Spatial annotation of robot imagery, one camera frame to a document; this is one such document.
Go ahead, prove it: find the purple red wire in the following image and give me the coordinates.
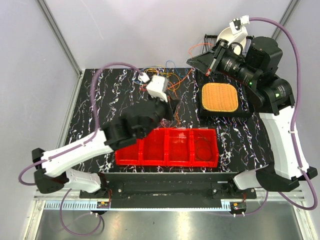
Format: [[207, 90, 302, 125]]
[[159, 104, 182, 130]]

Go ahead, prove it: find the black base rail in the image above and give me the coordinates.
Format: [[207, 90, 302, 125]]
[[79, 172, 257, 200]]

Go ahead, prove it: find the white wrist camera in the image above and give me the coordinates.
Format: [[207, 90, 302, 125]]
[[229, 15, 250, 35], [138, 73, 169, 103]]

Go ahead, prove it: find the orange woven mat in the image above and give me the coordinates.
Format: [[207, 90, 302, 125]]
[[201, 82, 239, 113]]

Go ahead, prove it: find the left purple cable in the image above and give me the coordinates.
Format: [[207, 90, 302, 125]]
[[18, 62, 143, 186]]

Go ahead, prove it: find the black dish rack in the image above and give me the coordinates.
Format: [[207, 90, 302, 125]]
[[202, 34, 254, 56]]

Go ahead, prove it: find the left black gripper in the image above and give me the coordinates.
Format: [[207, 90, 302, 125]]
[[141, 92, 181, 139]]

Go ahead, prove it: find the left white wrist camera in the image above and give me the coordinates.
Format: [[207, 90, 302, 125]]
[[138, 73, 169, 103]]

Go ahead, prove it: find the red bin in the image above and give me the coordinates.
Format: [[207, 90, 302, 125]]
[[140, 128, 166, 166], [115, 140, 141, 166], [191, 128, 219, 168], [166, 128, 192, 167]]

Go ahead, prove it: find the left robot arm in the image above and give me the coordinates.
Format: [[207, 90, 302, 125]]
[[31, 98, 180, 198]]

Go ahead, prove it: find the black tray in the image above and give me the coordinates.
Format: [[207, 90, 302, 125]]
[[195, 70, 254, 119]]

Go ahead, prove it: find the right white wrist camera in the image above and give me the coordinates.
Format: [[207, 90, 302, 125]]
[[229, 15, 250, 35]]

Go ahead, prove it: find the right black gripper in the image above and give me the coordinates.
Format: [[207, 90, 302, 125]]
[[186, 38, 259, 87]]

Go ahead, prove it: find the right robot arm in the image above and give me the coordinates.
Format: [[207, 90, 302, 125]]
[[186, 36, 318, 199]]

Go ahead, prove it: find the yellow wire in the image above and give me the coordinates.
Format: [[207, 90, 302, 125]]
[[142, 66, 182, 83]]

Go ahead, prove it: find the white bowl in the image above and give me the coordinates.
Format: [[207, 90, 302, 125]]
[[217, 26, 248, 55]]

